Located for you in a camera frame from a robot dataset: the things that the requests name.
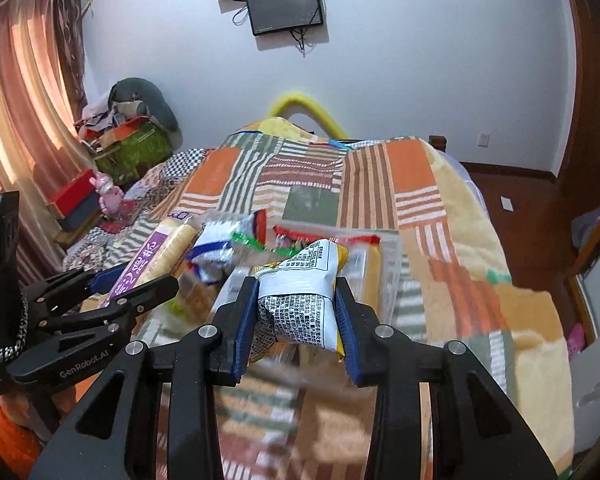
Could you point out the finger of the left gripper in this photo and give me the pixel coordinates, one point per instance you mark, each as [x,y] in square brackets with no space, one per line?
[124,309]
[67,290]

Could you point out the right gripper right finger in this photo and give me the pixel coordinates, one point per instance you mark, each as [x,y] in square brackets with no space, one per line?
[477,432]

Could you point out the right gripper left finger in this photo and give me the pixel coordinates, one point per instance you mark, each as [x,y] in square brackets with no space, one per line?
[112,431]

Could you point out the purple label cake package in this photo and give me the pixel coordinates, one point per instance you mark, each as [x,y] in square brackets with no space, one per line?
[159,254]

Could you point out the blue white snack bag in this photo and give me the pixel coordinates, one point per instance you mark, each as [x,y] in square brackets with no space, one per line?
[211,257]

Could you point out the clear plastic storage bin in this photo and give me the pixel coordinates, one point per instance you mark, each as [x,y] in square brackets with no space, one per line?
[391,261]

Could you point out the clear bag green clip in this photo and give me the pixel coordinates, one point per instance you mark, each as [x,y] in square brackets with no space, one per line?
[248,251]

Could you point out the yellow white snack packet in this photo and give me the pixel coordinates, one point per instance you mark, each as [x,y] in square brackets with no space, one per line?
[296,300]

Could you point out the red snack bag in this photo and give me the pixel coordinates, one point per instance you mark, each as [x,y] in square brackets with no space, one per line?
[290,238]

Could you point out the beige cake block package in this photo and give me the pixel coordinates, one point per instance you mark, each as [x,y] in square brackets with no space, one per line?
[363,274]

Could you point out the long brown cracker package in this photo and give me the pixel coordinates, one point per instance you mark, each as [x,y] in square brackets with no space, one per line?
[194,298]

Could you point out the orange sleeve forearm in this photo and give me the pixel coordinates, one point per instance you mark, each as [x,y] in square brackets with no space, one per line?
[19,446]

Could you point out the red shoe box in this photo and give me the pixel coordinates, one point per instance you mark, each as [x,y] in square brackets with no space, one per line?
[65,201]

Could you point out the pink plush toy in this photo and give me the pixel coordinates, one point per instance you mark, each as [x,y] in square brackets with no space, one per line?
[110,196]

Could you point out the white cabinet with stickers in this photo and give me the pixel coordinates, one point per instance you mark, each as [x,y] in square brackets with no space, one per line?
[585,370]

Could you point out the patchwork bed blanket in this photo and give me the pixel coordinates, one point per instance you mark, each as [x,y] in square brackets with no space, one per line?
[454,284]

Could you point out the orange striped curtain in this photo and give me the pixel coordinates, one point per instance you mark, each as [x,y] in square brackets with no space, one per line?
[39,150]

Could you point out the yellow foam tube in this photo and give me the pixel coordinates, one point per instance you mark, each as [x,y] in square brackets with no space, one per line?
[310,107]

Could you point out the dark brown side curtain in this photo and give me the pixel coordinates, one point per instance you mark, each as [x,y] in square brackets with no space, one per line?
[69,40]

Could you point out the small black wall monitor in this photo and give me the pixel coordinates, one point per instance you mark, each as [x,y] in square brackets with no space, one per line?
[268,16]

